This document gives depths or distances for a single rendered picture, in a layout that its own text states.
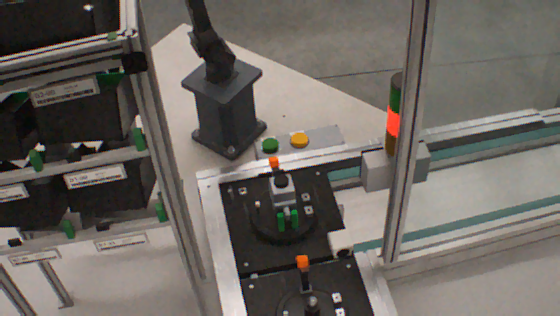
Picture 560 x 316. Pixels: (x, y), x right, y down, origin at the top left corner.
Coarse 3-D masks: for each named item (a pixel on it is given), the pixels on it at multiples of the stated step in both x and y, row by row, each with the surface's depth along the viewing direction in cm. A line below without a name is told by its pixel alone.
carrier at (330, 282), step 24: (336, 264) 131; (264, 288) 128; (288, 288) 127; (312, 288) 125; (336, 288) 127; (360, 288) 126; (264, 312) 124; (288, 312) 122; (312, 312) 118; (336, 312) 119; (360, 312) 123
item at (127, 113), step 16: (64, 80) 99; (112, 80) 113; (128, 80) 92; (96, 96) 86; (112, 96) 86; (128, 96) 92; (48, 112) 86; (64, 112) 86; (80, 112) 86; (96, 112) 86; (112, 112) 87; (128, 112) 92; (48, 128) 87; (64, 128) 87; (80, 128) 87; (96, 128) 87; (112, 128) 87; (128, 128) 91; (48, 144) 88
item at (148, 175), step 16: (80, 144) 107; (144, 160) 101; (128, 176) 98; (144, 176) 100; (80, 192) 99; (96, 192) 99; (112, 192) 99; (128, 192) 99; (144, 192) 100; (80, 208) 100; (96, 208) 100; (112, 208) 100; (128, 208) 100; (144, 208) 100
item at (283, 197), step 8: (280, 176) 131; (288, 176) 132; (272, 184) 131; (280, 184) 129; (288, 184) 130; (272, 192) 130; (280, 192) 129; (288, 192) 129; (272, 200) 133; (280, 200) 131; (288, 200) 131; (280, 208) 132; (288, 208) 132; (288, 216) 131
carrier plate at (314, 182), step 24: (312, 168) 148; (312, 192) 144; (240, 216) 140; (336, 216) 139; (240, 240) 136; (264, 240) 136; (312, 240) 135; (240, 264) 132; (264, 264) 132; (288, 264) 131
